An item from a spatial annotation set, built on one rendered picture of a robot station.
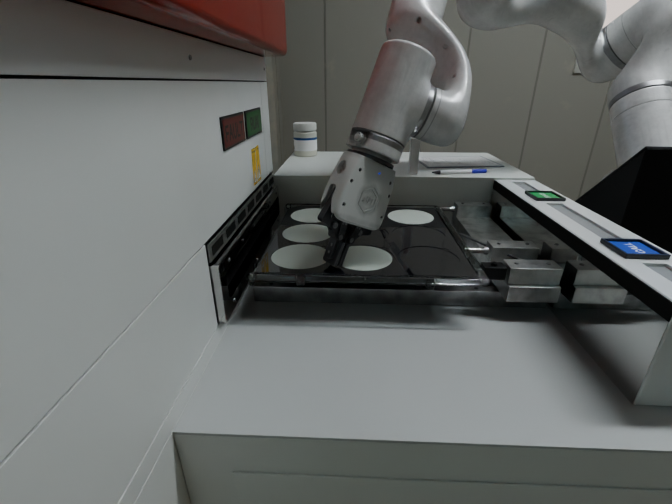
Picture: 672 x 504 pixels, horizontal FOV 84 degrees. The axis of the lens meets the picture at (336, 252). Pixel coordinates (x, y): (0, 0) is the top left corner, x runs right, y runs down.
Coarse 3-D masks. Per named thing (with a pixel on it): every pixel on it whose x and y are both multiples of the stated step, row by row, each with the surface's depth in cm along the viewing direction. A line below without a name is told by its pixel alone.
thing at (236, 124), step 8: (224, 120) 55; (232, 120) 59; (240, 120) 63; (224, 128) 55; (232, 128) 59; (240, 128) 63; (224, 136) 55; (232, 136) 59; (240, 136) 63; (232, 144) 59
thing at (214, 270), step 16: (272, 192) 85; (256, 208) 74; (256, 224) 71; (272, 224) 86; (240, 240) 61; (256, 240) 77; (224, 256) 53; (256, 256) 71; (224, 272) 53; (240, 272) 64; (224, 288) 53; (240, 288) 61; (224, 304) 54; (224, 320) 55
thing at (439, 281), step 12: (252, 276) 57; (264, 276) 57; (276, 276) 57; (288, 276) 57; (300, 276) 57; (312, 276) 56; (324, 276) 56; (336, 276) 56; (348, 276) 56; (360, 276) 56; (372, 276) 56; (384, 276) 56; (396, 276) 56; (408, 276) 56; (420, 276) 56; (432, 276) 56
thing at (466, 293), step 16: (256, 288) 64; (272, 288) 64; (288, 288) 64; (304, 288) 64; (320, 288) 64; (336, 288) 64; (352, 288) 63; (368, 288) 63; (384, 288) 63; (400, 288) 63; (416, 288) 63; (448, 288) 63; (464, 288) 63; (480, 288) 63; (496, 288) 63; (400, 304) 64; (416, 304) 64; (432, 304) 64; (448, 304) 64; (464, 304) 64; (480, 304) 64; (496, 304) 63; (512, 304) 63; (528, 304) 63; (544, 304) 63
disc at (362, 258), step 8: (352, 248) 66; (360, 248) 66; (368, 248) 66; (376, 248) 66; (352, 256) 63; (360, 256) 63; (368, 256) 63; (376, 256) 63; (384, 256) 63; (344, 264) 60; (352, 264) 60; (360, 264) 60; (368, 264) 60; (376, 264) 60; (384, 264) 61
